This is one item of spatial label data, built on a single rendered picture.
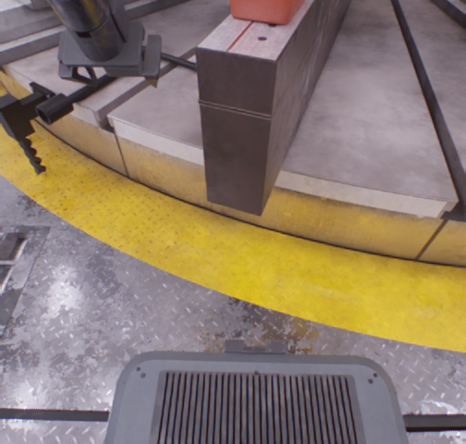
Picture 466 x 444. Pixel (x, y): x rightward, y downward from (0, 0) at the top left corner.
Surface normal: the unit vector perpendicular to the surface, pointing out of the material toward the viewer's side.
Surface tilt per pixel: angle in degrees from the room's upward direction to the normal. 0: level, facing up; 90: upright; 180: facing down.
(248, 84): 90
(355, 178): 0
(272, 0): 97
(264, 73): 90
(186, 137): 0
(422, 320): 0
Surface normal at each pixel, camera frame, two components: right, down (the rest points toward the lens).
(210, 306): 0.00, -0.65
